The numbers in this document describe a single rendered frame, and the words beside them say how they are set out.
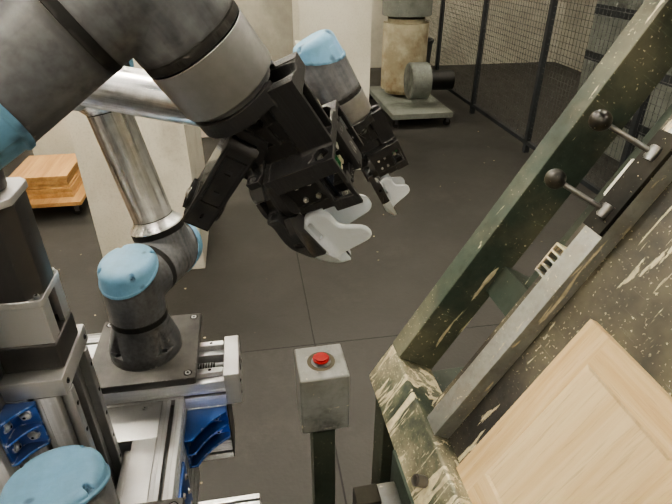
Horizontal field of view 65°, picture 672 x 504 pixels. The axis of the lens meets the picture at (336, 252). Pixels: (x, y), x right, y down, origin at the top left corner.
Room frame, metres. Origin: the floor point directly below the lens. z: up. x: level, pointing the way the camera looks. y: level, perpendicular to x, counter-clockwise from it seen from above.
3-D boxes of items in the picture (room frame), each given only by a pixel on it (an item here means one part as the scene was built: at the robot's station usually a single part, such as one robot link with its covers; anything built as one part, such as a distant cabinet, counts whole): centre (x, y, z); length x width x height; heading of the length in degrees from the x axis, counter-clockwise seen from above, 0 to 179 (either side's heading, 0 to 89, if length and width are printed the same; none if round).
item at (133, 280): (0.90, 0.42, 1.20); 0.13 x 0.12 x 0.14; 164
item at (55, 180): (3.84, 2.22, 0.15); 0.61 x 0.51 x 0.31; 9
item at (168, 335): (0.89, 0.42, 1.09); 0.15 x 0.15 x 0.10
